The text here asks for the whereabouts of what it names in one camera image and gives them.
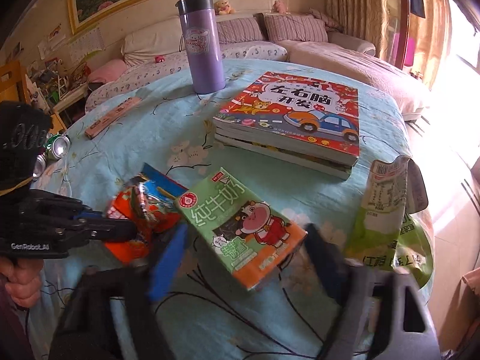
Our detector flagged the red blue snack wrapper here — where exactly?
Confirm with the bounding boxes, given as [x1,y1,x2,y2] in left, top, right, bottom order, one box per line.
[104,163,186,264]

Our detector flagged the green milk carton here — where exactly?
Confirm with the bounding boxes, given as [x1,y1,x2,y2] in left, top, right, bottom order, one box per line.
[175,167,307,290]

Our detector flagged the person's left hand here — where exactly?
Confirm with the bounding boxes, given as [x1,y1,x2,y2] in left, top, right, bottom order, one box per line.
[1,257,44,308]

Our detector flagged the silver crushed can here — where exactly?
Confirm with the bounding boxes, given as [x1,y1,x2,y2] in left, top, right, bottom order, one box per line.
[32,153,47,180]

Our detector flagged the green torn snack bag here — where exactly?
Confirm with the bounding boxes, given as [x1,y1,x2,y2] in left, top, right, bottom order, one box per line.
[344,155,434,288]

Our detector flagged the green soda can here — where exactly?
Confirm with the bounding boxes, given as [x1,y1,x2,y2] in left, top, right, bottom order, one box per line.
[46,134,71,161]

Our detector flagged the wooden block strip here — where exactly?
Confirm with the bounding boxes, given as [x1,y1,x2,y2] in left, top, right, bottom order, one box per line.
[85,97,142,140]

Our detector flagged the light blue floral tablecloth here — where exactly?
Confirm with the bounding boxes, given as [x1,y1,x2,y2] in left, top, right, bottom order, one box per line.
[37,59,410,359]

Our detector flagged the red children's activity book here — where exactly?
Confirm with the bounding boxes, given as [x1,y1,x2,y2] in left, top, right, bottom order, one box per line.
[213,72,360,180]

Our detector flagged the purple thermos bottle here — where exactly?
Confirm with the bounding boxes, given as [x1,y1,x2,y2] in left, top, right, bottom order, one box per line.
[176,0,225,94]

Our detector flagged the pink covered sofa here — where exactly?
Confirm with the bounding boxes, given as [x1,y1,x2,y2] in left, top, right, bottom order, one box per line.
[85,10,431,120]

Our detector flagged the striped purple cushion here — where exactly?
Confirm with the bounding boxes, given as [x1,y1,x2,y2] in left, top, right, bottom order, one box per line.
[264,14,328,42]

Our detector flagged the beige curtain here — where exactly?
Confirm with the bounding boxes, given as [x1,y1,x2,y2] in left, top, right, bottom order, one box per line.
[325,0,452,77]

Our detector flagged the black camera box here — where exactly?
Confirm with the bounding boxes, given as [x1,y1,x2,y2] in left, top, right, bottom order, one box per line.
[1,101,53,196]

